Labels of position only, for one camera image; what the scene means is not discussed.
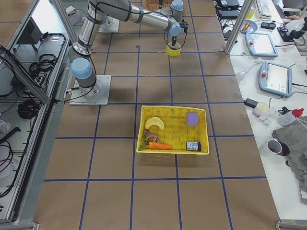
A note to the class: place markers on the purple foam block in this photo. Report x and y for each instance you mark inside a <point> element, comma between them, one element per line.
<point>192,119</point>

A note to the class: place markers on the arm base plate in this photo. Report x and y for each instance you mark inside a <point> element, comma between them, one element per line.
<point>99,95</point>

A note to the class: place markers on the grey cloth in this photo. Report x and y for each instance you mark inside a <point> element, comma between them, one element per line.
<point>294,136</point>

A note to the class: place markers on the toy carrot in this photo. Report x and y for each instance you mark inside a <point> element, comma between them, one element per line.
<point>156,146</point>

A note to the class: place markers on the aluminium frame post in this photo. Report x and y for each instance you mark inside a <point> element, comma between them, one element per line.
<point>247,4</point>

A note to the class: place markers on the brown toy animal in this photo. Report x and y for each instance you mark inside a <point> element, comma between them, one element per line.
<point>149,136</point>

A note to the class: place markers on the lower teach pendant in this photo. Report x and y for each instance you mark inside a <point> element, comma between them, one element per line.
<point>275,79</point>

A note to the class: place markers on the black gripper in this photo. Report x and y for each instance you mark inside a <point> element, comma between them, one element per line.
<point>174,39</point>

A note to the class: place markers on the toy banana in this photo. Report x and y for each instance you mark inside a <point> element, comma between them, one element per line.
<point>154,121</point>

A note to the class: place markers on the lavender white jar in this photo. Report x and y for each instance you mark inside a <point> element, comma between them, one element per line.
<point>260,109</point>

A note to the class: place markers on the clear bottle red cap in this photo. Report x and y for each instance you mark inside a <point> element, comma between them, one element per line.
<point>290,117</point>

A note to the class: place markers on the teach pendant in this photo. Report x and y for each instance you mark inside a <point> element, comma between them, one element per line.
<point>260,45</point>
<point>275,79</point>

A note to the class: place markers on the white keyboard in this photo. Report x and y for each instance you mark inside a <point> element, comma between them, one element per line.
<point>263,9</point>

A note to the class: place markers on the yellow tape roll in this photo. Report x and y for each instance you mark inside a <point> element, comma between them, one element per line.
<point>173,50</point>

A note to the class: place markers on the black power brick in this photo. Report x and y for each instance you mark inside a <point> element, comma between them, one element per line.
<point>250,103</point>

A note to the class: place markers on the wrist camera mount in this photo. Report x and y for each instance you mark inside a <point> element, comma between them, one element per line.
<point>184,25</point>

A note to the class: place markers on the brass cylinder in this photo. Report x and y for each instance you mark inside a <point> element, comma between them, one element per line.
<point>246,26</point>

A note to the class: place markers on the upper teach pendant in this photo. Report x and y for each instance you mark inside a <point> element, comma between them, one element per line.
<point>260,45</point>

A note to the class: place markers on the black pink mug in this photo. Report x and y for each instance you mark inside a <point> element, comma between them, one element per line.
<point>277,147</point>

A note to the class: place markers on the blue plate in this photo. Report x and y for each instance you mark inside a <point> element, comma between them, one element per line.
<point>253,27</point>

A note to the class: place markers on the small labelled can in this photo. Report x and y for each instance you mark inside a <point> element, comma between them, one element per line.
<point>193,146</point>

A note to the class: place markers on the yellow plastic basket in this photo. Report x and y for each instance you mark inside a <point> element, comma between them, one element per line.
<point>176,132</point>

